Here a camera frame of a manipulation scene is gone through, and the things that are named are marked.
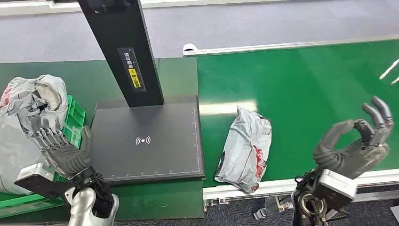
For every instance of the grey metal conveyor bracket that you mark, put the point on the grey metal conveyor bracket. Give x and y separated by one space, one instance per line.
271 206

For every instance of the black yellow label sticker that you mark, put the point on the black yellow label sticker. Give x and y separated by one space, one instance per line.
132 71

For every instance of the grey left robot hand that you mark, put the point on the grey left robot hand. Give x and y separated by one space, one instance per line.
67 156

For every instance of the green conveyor belt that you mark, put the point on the green conveyor belt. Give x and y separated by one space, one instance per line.
311 87

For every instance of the green plastic crate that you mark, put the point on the green plastic crate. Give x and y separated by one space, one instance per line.
74 117

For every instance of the thin aluminium conveyor rail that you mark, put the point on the thin aluminium conveyor rail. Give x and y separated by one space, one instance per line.
280 46

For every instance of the small metal rail clamp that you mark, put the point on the small metal rail clamp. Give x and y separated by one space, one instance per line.
215 202

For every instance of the white conveyor end cap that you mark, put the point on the white conveyor end cap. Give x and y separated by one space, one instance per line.
189 47

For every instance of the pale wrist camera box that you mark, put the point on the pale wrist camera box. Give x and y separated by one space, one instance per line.
34 175
336 185

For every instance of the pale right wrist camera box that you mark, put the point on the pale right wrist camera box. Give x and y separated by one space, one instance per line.
336 185

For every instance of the grey poly mailer red print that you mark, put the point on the grey poly mailer red print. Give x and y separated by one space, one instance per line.
243 149

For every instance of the wide aluminium conveyor rail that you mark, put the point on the wide aluminium conveyor rail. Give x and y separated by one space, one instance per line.
280 186

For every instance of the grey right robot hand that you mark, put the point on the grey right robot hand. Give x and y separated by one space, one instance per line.
352 156

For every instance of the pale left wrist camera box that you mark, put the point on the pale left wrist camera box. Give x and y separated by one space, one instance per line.
34 175

